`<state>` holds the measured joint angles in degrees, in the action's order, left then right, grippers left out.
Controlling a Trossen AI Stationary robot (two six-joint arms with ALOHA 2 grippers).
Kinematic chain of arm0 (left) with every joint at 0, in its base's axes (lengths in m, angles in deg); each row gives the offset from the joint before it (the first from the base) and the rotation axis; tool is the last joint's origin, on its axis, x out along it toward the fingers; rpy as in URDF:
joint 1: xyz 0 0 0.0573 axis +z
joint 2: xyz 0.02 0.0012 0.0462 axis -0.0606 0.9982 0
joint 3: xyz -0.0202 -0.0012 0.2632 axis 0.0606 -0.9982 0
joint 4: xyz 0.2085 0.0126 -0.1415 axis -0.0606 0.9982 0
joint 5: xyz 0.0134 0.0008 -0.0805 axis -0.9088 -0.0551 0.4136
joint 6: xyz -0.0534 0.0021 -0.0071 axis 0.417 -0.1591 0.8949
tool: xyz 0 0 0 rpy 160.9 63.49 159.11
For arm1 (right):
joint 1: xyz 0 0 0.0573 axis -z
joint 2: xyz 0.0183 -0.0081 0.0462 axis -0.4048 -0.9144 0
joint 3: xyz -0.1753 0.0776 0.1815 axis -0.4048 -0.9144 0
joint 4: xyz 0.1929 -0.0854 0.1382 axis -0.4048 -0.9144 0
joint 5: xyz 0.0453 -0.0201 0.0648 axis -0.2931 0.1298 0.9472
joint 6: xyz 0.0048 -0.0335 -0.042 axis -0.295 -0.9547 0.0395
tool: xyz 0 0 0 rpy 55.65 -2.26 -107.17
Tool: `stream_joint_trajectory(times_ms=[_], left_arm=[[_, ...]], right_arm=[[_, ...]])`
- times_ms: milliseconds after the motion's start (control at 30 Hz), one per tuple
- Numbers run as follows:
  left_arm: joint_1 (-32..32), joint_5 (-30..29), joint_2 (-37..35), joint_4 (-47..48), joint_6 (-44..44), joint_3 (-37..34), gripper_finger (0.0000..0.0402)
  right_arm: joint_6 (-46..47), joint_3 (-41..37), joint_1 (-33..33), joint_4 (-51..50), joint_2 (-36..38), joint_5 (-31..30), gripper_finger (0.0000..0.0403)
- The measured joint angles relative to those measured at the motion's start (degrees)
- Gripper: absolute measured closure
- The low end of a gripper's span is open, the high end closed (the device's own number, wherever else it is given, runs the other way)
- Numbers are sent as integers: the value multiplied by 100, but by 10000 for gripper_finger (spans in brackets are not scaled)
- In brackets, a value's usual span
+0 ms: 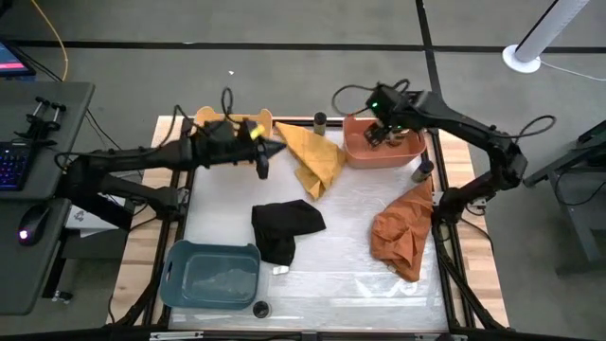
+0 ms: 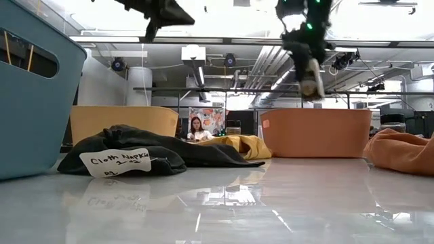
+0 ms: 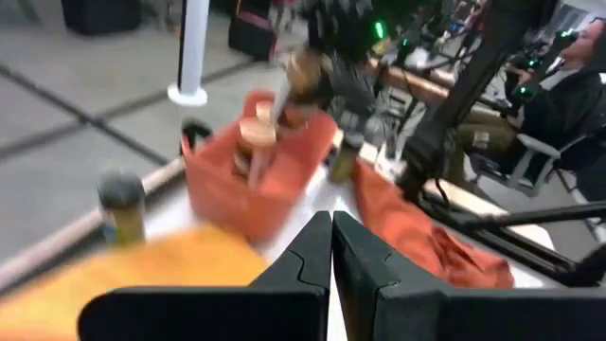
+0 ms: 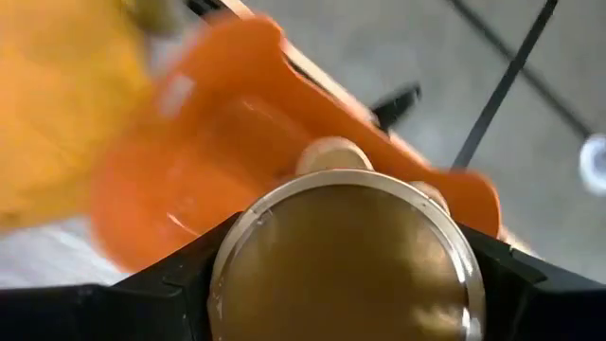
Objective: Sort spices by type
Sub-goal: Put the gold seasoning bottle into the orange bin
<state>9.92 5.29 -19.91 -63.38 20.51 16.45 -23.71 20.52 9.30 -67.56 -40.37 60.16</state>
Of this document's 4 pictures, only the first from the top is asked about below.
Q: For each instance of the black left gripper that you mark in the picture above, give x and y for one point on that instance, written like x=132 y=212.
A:
x=227 y=151

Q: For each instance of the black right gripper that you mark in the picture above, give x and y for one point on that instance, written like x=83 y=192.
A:
x=390 y=109

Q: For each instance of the black-lidded tan spice jar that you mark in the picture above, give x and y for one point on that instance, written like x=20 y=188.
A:
x=320 y=125

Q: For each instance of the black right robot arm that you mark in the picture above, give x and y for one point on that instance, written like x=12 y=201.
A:
x=464 y=125

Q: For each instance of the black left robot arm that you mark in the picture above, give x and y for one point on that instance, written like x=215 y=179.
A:
x=132 y=158

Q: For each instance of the orange plastic bin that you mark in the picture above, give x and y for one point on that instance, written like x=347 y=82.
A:
x=374 y=158

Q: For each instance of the yellow cloth napkin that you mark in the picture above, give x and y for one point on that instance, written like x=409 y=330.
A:
x=315 y=156

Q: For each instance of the black-lidded olive spice jar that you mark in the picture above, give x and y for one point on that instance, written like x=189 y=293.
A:
x=421 y=173

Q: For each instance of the yellow plastic bin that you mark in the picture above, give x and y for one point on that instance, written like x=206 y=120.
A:
x=208 y=115

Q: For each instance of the black cloth napkin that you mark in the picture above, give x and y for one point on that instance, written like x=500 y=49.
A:
x=284 y=222

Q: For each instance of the orange cloth napkin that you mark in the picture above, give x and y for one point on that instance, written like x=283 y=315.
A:
x=402 y=232

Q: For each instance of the white handwritten napkin label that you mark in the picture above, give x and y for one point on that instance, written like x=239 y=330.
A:
x=280 y=270

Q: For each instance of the teal plastic bin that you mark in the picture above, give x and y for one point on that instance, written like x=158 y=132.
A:
x=208 y=279

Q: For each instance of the white printed paper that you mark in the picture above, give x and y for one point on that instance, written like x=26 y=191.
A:
x=83 y=220

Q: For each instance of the white pole with round base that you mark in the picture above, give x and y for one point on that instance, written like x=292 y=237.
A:
x=549 y=28

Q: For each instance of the dark grey side table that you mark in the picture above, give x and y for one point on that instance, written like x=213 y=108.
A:
x=580 y=222

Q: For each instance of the black clamp device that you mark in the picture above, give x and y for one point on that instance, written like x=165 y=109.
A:
x=42 y=123

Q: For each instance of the black computer mouse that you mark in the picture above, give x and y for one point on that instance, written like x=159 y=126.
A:
x=33 y=222

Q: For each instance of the backlit black keyboard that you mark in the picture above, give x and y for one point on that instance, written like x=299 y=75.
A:
x=14 y=166

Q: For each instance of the grey side desk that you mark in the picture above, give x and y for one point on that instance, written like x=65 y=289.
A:
x=47 y=284

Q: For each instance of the tablet screen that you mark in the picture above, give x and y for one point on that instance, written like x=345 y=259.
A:
x=12 y=59

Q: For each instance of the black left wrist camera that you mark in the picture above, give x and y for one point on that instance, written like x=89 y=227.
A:
x=219 y=130

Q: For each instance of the black aluminium table frame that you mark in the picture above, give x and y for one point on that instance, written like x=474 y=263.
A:
x=379 y=335

